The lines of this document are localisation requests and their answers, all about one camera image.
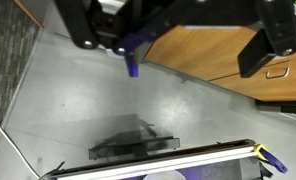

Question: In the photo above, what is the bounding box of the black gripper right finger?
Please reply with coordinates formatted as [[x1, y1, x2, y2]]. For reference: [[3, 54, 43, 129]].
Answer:
[[237, 0, 296, 78]]

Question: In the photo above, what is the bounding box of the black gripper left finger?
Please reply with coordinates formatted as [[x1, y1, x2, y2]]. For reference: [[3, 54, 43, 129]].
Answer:
[[54, 0, 176, 78]]

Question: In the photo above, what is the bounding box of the wooden lower cabinet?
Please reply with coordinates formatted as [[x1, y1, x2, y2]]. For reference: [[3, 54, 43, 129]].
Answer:
[[143, 24, 296, 114]]

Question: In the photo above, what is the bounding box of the yellow and purple clamp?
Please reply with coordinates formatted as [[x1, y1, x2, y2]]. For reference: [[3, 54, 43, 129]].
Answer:
[[252, 143, 289, 175]]

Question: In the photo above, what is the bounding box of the black flat stand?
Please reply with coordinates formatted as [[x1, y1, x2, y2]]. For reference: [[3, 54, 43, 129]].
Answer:
[[88, 114, 181, 161]]

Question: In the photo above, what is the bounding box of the silver lower cabinet handle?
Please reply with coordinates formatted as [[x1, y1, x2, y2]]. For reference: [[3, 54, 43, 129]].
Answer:
[[265, 67, 291, 80]]

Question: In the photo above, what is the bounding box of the white power cable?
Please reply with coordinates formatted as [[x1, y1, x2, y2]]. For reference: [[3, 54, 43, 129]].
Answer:
[[0, 108, 42, 180]]

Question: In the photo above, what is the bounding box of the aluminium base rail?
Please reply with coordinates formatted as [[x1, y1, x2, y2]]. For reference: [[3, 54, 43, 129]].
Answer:
[[39, 139, 260, 180]]

